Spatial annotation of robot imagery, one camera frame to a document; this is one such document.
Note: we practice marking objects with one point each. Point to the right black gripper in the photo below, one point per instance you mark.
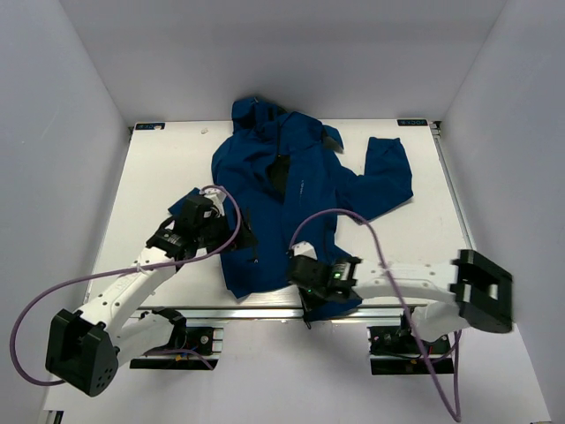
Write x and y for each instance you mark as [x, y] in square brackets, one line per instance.
[310, 301]

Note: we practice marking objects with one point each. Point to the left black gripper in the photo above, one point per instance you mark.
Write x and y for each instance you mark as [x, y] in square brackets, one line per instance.
[245, 238]

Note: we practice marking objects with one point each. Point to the blue zip jacket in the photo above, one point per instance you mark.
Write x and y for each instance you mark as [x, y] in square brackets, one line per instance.
[281, 167]

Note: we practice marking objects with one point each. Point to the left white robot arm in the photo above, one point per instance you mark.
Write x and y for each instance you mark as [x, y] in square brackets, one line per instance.
[87, 347]

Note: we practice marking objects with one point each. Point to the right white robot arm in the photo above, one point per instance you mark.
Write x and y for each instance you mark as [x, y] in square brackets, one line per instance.
[469, 292]

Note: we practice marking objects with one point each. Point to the left blue table label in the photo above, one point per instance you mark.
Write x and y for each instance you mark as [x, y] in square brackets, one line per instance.
[149, 126]

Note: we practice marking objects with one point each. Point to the blue table label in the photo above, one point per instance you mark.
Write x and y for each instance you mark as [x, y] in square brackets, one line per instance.
[412, 122]
[149, 126]

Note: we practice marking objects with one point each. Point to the right blue table label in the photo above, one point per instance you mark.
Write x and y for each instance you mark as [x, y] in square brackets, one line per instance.
[412, 122]

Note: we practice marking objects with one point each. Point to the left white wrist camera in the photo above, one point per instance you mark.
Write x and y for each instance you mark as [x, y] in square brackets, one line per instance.
[217, 196]

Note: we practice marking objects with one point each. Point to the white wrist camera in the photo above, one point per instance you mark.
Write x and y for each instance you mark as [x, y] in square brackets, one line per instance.
[302, 249]
[217, 196]

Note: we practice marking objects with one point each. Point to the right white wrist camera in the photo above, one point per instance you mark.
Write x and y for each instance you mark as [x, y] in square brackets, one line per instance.
[302, 249]

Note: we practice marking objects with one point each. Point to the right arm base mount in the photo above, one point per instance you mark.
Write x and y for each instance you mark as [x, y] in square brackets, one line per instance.
[393, 350]

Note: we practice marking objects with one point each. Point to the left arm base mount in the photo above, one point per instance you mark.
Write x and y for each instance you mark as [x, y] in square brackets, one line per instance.
[191, 347]

